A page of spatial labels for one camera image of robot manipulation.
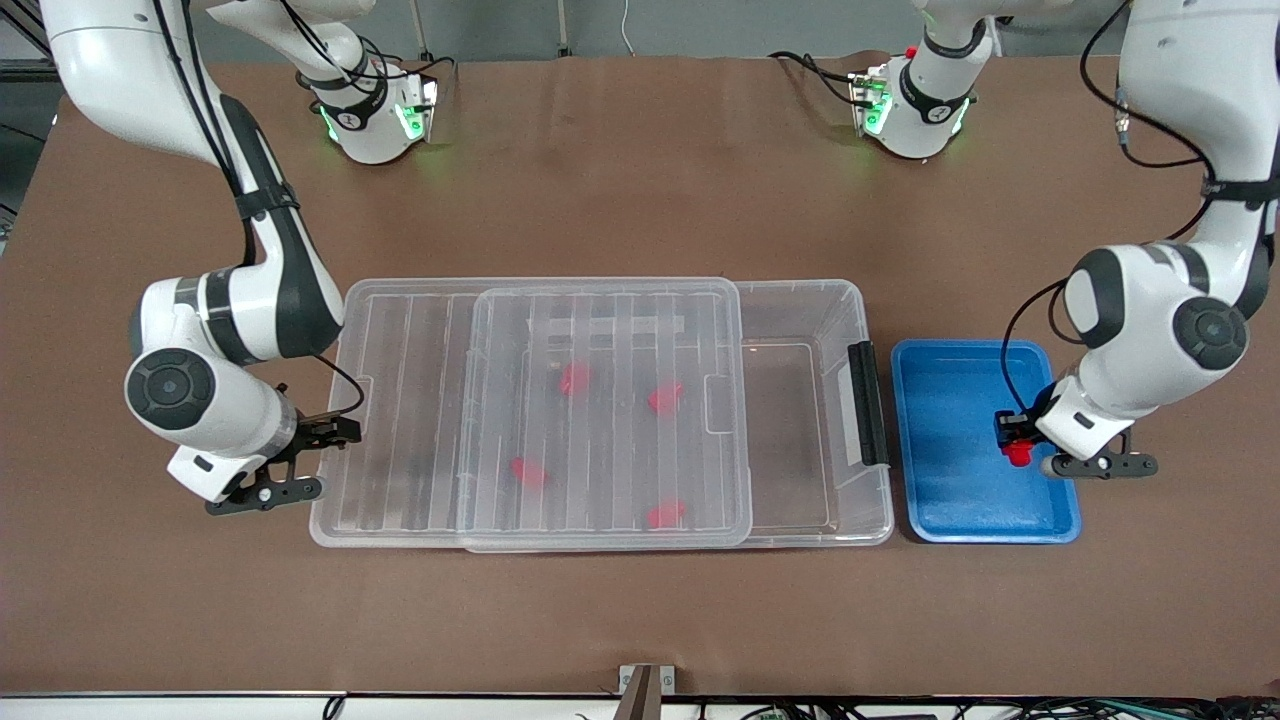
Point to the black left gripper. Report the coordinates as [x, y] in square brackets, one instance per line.
[1022, 428]

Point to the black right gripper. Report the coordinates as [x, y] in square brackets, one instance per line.
[318, 433]

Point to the red block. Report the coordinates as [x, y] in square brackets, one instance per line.
[1019, 456]
[665, 397]
[574, 378]
[666, 514]
[528, 472]

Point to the clear plastic box lid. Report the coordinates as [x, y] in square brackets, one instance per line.
[400, 420]

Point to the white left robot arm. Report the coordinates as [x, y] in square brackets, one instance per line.
[1150, 300]

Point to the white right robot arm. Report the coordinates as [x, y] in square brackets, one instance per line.
[270, 300]

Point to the clear plastic storage box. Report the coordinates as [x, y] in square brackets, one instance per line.
[790, 440]

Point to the blue plastic tray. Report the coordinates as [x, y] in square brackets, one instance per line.
[950, 480]

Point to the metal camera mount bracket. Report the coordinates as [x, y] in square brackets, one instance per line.
[645, 680]

